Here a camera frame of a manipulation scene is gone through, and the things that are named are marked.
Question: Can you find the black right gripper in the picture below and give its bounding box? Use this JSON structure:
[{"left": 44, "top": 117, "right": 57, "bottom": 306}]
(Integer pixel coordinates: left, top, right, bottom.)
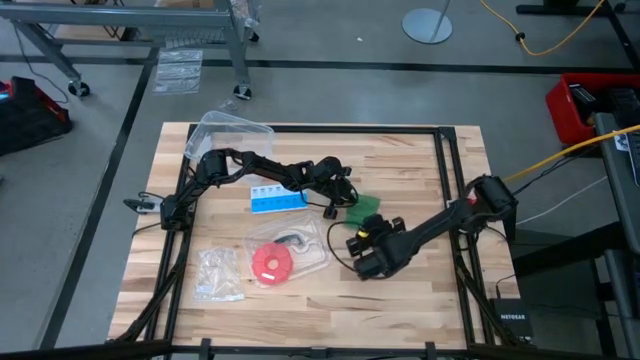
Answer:
[{"left": 346, "top": 214, "right": 407, "bottom": 281}]

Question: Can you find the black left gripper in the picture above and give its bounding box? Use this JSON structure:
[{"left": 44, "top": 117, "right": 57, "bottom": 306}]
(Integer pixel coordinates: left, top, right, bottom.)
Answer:
[{"left": 309, "top": 156, "right": 357, "bottom": 220}]

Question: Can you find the green bandage roll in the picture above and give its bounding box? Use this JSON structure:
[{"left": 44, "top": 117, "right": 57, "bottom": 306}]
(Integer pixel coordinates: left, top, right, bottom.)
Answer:
[{"left": 344, "top": 193, "right": 381, "bottom": 227}]

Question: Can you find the large clear zip bag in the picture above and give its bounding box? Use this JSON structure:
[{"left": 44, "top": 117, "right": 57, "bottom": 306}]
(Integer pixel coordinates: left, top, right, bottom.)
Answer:
[{"left": 242, "top": 210, "right": 332, "bottom": 290}]

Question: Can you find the blue white weekly pill organizer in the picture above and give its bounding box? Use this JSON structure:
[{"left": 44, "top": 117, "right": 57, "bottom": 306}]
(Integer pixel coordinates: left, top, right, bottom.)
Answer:
[{"left": 249, "top": 183, "right": 310, "bottom": 215}]

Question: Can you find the red round pill organizer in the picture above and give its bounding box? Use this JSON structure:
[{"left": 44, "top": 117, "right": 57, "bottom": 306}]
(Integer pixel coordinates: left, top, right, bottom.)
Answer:
[{"left": 251, "top": 242, "right": 294, "bottom": 286}]

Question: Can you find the small clear plastic bag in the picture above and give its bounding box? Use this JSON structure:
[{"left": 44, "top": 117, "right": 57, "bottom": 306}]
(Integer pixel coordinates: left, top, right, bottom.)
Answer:
[{"left": 192, "top": 246, "right": 246, "bottom": 303}]

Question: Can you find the clear plastic container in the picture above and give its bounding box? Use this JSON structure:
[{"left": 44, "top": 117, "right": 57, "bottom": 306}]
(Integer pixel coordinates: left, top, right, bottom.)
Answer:
[{"left": 183, "top": 109, "right": 275, "bottom": 177}]

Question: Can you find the round grey stand base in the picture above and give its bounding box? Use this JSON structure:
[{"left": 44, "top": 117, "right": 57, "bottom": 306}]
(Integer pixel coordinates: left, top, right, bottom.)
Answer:
[{"left": 402, "top": 0, "right": 454, "bottom": 45}]

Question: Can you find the flat clear plastic bag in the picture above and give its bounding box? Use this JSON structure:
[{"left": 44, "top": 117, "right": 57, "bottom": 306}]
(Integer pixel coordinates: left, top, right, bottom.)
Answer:
[{"left": 152, "top": 48, "right": 205, "bottom": 96}]

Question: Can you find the red plastic bin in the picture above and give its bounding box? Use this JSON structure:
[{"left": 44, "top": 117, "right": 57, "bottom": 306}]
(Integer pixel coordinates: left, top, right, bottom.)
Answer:
[{"left": 544, "top": 72, "right": 640, "bottom": 147}]

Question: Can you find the grey desk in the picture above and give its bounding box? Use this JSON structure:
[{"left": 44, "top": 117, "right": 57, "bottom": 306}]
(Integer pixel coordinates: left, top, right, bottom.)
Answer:
[{"left": 592, "top": 112, "right": 640, "bottom": 360}]

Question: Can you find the grey metal cart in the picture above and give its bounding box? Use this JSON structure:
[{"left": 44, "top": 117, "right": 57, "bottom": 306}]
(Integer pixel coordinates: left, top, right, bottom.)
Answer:
[{"left": 0, "top": 0, "right": 261, "bottom": 101}]

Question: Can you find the black and red case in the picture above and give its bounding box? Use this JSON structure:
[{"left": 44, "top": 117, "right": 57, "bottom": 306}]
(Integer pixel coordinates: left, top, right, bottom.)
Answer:
[{"left": 0, "top": 75, "right": 74, "bottom": 157}]

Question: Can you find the black aluminium table frame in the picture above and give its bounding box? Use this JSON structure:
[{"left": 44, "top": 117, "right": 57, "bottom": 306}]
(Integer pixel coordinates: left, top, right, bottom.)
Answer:
[{"left": 0, "top": 123, "right": 640, "bottom": 360}]

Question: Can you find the black NETGEAR network switch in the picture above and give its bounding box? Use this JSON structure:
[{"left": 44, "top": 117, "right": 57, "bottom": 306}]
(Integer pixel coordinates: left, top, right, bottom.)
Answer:
[{"left": 488, "top": 298, "right": 535, "bottom": 339}]

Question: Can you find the white cable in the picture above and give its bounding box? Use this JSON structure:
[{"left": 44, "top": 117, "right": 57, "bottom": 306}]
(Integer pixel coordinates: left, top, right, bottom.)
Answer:
[{"left": 514, "top": 174, "right": 610, "bottom": 226}]

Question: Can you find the thin yellow cable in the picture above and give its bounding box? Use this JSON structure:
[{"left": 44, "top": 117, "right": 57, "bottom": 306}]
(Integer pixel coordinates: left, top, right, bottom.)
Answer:
[{"left": 479, "top": 0, "right": 607, "bottom": 57}]

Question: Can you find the thick yellow cable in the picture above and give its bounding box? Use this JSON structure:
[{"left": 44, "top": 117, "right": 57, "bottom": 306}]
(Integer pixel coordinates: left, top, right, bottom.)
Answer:
[{"left": 502, "top": 124, "right": 640, "bottom": 184}]

